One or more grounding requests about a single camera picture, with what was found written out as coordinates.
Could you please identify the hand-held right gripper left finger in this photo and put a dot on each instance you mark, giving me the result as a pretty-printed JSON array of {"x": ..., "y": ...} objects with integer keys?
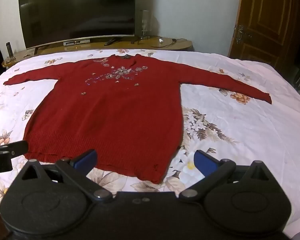
[{"x": 86, "y": 158}]

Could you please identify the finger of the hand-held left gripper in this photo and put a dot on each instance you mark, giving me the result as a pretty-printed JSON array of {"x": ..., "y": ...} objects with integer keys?
[{"x": 15, "y": 148}]

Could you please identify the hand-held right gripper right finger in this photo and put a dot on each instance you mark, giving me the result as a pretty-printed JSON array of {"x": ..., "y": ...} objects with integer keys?
[{"x": 205, "y": 160}]

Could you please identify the red knit sweater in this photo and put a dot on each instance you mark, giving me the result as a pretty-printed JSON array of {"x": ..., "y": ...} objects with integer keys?
[{"x": 115, "y": 120}]

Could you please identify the floral white bed sheet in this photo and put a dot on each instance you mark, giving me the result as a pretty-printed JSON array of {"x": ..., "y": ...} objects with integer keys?
[{"x": 240, "y": 130}]

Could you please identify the silver set-top box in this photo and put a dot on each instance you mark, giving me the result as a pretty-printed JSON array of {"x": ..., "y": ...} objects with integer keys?
[{"x": 76, "y": 42}]

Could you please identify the wooden television console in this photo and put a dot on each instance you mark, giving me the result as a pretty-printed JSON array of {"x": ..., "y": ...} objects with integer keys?
[{"x": 180, "y": 45}]

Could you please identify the black remote control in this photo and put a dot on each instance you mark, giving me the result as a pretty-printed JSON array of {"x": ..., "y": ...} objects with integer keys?
[{"x": 109, "y": 42}]

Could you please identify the black curved television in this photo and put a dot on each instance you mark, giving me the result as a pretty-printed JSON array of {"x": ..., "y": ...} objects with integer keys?
[{"x": 77, "y": 10}]

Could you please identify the brown wooden cabinet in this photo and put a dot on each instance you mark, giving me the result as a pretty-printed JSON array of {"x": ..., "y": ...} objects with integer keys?
[{"x": 270, "y": 20}]

